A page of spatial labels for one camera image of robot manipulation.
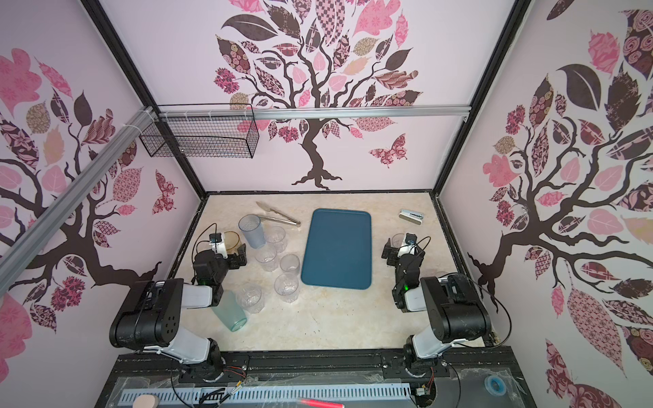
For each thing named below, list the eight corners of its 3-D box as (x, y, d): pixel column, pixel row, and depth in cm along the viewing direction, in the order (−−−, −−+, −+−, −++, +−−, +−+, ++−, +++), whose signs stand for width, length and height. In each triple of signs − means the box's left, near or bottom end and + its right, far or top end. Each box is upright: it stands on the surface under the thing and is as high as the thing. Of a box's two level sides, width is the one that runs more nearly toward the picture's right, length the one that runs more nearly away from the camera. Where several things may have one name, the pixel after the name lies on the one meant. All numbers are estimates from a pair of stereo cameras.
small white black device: (397, 218, 113) (398, 215, 111) (399, 210, 116) (400, 207, 114) (421, 225, 110) (422, 222, 109) (422, 217, 113) (424, 214, 112)
